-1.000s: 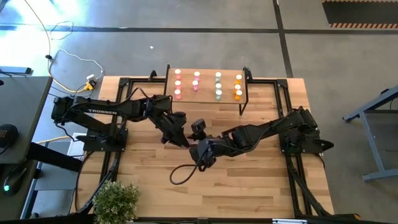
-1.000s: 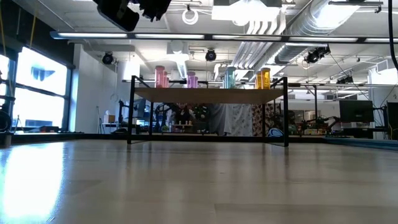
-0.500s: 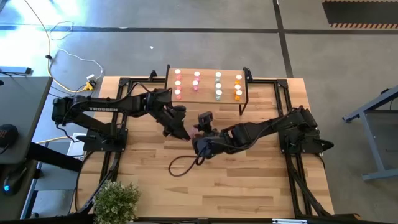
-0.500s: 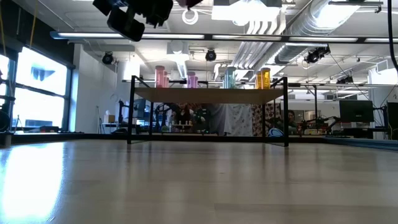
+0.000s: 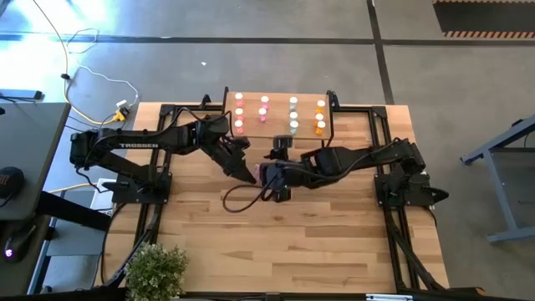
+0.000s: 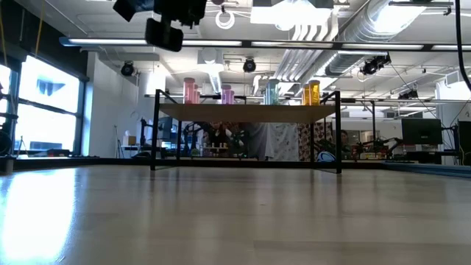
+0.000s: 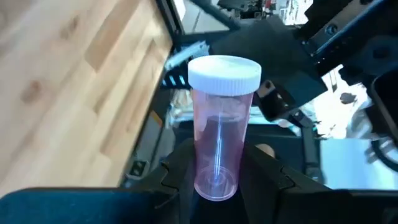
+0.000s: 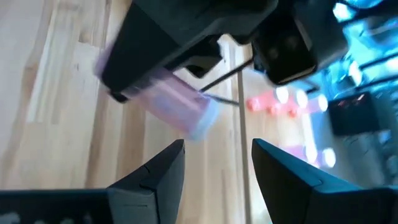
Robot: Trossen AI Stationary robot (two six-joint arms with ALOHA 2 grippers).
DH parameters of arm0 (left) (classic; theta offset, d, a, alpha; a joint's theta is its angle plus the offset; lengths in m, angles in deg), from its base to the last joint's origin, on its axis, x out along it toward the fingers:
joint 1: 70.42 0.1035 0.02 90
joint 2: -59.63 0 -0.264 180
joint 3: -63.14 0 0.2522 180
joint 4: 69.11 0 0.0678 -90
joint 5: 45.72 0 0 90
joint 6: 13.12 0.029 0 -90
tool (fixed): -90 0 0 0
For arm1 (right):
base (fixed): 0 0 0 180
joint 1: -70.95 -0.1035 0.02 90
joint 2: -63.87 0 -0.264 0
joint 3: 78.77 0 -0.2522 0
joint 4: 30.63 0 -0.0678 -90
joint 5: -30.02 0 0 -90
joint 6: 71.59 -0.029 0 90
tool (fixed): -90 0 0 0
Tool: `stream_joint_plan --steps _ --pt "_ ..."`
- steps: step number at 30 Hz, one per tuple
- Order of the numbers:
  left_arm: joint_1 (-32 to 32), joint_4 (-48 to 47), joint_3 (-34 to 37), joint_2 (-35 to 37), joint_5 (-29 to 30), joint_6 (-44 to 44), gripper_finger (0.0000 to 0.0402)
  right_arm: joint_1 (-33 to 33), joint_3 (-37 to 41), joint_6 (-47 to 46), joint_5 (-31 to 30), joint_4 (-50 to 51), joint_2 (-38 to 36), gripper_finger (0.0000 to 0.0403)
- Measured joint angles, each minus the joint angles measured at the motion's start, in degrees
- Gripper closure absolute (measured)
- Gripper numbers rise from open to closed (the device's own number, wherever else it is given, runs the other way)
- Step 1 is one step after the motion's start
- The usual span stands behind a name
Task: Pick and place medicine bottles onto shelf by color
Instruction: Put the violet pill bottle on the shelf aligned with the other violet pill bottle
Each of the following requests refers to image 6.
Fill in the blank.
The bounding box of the silver ventilation duct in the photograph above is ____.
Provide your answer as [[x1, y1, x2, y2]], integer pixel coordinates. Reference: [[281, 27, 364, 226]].
[[323, 0, 430, 77]]

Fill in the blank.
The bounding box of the black desk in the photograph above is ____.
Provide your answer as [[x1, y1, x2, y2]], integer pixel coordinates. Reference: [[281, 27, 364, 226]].
[[392, 149, 459, 166]]

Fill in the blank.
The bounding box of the black aluminium rig frame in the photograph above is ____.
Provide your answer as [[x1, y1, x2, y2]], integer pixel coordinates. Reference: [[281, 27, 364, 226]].
[[0, 156, 387, 170]]

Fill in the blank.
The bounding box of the wooden shelf with black frame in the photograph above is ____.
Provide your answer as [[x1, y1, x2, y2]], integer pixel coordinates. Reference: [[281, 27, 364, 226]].
[[149, 88, 343, 174]]

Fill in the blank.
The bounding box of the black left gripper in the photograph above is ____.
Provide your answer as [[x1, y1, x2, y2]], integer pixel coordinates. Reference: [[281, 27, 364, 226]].
[[153, 0, 208, 29]]

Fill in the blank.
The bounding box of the person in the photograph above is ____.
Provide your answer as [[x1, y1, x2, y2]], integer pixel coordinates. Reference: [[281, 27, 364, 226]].
[[204, 121, 236, 148], [337, 129, 353, 160]]

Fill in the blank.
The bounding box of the white coiled cable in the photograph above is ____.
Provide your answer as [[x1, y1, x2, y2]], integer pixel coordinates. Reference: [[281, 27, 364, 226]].
[[214, 9, 236, 30]]

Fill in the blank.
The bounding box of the teal medicine bottle white cap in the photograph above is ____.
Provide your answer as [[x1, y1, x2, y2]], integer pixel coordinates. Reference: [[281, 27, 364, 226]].
[[265, 78, 281, 106]]

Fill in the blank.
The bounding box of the black computer monitor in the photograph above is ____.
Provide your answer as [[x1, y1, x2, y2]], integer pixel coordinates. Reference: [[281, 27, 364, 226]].
[[400, 117, 444, 146], [457, 120, 471, 166]]

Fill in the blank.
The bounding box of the white ceiling air unit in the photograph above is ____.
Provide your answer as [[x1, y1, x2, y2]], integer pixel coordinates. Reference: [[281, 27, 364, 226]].
[[196, 47, 225, 95]]

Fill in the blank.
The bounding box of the black overhead light bar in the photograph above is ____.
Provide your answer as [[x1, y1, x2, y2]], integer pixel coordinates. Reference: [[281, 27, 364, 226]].
[[58, 35, 471, 52]]

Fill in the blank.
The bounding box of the blue white ball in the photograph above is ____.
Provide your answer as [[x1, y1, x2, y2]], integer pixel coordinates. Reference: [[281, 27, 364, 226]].
[[316, 150, 336, 163]]

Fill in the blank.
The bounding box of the brown patterned hanging cloth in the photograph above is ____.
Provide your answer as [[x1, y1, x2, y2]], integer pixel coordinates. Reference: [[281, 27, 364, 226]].
[[297, 123, 334, 162]]

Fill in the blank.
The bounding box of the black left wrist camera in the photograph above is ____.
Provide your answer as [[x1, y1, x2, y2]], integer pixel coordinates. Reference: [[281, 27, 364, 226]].
[[144, 17, 184, 52]]

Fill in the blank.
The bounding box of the white ceiling pipe bundle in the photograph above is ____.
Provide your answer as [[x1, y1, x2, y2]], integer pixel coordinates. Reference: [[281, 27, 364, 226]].
[[274, 24, 341, 82]]

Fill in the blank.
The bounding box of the grey hanging cloth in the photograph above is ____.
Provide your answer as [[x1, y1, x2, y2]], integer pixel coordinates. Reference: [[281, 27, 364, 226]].
[[247, 122, 301, 162]]

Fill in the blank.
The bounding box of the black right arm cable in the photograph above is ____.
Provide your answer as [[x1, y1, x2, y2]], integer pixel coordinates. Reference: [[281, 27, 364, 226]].
[[454, 0, 471, 93]]

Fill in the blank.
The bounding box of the yellow hanging strap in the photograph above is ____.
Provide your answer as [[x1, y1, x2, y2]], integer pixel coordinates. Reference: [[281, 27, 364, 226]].
[[0, 0, 7, 54], [35, 0, 46, 48]]

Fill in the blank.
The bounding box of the black ceiling spotlight cluster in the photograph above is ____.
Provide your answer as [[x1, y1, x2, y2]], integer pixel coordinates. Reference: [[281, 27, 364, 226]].
[[359, 54, 392, 77]]

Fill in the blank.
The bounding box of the large window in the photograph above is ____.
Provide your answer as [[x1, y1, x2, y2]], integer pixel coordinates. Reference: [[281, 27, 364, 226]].
[[0, 54, 88, 155]]

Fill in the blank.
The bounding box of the black tripod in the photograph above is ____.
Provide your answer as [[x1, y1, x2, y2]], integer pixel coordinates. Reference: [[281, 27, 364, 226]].
[[113, 124, 124, 159]]

